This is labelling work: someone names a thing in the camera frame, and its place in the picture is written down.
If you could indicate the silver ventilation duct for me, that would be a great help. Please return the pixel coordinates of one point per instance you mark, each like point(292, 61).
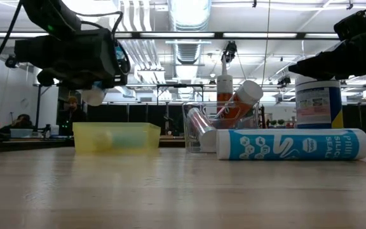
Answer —
point(189, 12)

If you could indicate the black metal rack frame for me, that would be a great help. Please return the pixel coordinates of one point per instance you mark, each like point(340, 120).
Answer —
point(180, 85)

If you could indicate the clear plastic container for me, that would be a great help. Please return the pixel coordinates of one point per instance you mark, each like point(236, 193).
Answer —
point(21, 133)

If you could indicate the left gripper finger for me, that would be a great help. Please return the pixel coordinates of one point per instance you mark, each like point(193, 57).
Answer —
point(106, 74)

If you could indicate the person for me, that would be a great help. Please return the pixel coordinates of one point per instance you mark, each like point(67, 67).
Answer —
point(21, 122)
point(71, 114)

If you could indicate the white Lysol wipes canister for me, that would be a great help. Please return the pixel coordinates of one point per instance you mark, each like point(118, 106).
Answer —
point(318, 105)

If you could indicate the yellow translucent plastic bin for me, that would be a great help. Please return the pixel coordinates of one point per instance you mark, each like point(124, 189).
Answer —
point(145, 136)

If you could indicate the clear plastic bin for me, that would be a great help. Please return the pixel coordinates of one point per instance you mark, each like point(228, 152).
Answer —
point(256, 119)

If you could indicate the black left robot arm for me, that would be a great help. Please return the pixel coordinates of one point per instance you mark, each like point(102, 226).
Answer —
point(56, 16)

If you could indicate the black partition panels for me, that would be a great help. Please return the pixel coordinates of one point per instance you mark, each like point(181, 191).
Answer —
point(122, 113)

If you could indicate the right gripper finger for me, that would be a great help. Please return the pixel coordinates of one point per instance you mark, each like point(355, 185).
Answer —
point(322, 68)
point(351, 49)

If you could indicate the black hanging camera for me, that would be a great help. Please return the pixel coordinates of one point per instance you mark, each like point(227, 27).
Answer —
point(229, 52)

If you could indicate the green potted plants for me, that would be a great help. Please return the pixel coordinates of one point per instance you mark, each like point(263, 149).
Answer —
point(280, 122)

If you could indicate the orange caulk tube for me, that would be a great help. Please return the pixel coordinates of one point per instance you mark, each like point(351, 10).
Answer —
point(224, 86)
point(248, 92)
point(206, 140)

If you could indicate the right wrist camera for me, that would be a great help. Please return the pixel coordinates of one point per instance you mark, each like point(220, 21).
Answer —
point(354, 22)

